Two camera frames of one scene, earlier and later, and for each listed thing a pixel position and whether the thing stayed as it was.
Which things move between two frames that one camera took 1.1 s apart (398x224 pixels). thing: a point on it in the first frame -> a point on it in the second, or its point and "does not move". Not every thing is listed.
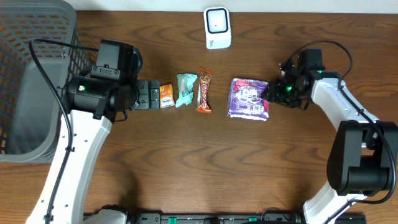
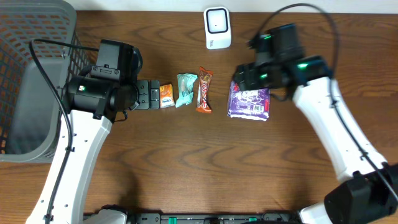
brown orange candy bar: (204, 80) does not move
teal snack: (185, 86) does not move
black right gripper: (274, 88) -> (250, 75)
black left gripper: (143, 94) does not move
